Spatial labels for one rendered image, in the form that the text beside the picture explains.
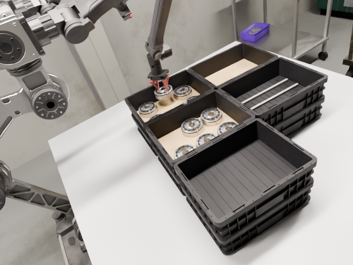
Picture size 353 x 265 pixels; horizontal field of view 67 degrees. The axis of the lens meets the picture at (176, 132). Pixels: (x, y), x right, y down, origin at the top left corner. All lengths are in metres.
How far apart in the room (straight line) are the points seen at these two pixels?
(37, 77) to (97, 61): 1.50
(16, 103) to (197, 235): 0.94
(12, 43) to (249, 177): 0.88
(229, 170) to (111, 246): 0.55
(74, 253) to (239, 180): 1.17
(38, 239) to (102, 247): 1.27
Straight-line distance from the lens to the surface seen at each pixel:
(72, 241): 1.90
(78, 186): 1.46
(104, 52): 2.70
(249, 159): 1.09
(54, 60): 2.80
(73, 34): 0.95
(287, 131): 1.34
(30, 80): 1.25
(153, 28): 1.20
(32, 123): 3.00
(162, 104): 1.49
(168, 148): 1.21
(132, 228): 1.17
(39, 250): 2.36
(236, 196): 0.99
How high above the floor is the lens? 1.64
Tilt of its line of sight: 40 degrees down
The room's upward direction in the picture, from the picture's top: 17 degrees counter-clockwise
